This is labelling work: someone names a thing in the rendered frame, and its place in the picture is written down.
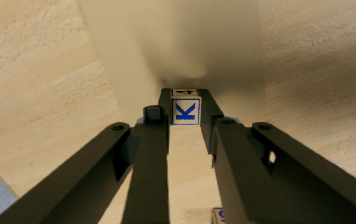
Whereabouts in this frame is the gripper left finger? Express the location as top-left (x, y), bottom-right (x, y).
top-left (0, 88), bottom-right (171, 224)

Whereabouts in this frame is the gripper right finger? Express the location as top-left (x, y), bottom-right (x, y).
top-left (198, 89), bottom-right (356, 224)

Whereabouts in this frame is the cream letter block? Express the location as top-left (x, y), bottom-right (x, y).
top-left (210, 208), bottom-right (225, 224)

